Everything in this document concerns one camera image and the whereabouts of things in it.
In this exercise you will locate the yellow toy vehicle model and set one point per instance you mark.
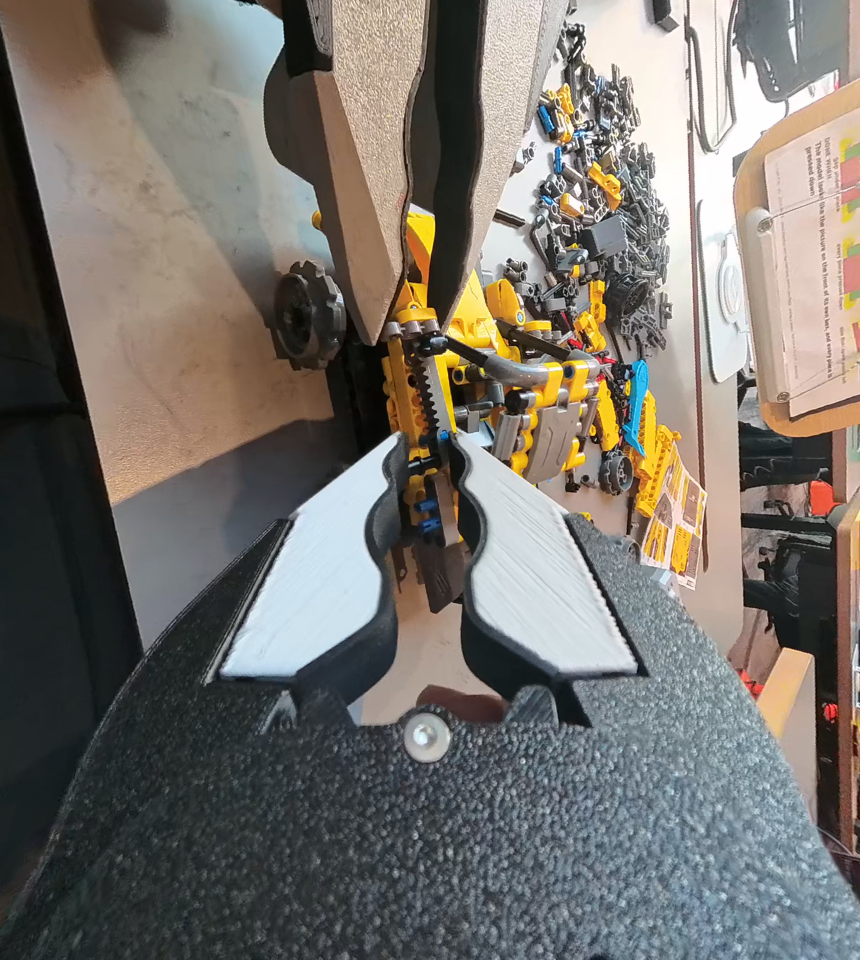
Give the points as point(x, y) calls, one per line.
point(397, 367)

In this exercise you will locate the wooden board with printed sheet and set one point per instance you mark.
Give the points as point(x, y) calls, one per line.
point(834, 262)

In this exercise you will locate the grey desk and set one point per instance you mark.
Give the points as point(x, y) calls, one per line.
point(190, 225)

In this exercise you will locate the dark grey wheel hub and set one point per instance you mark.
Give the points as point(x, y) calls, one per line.
point(615, 472)

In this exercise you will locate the black ribbed axle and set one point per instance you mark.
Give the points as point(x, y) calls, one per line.
point(509, 217)

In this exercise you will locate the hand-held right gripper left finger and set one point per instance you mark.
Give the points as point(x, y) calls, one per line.
point(317, 585)

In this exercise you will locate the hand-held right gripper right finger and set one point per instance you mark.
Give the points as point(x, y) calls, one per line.
point(542, 585)

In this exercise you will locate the blue curved building piece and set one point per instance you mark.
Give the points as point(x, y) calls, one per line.
point(636, 397)

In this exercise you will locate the pile of building pieces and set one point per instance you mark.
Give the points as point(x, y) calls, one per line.
point(609, 187)

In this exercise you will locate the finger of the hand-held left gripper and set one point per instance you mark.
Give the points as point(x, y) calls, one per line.
point(362, 187)
point(505, 90)

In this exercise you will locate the printed instruction booklet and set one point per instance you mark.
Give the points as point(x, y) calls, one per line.
point(673, 517)

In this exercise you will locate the white plastic tray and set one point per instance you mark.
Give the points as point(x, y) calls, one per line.
point(726, 300)

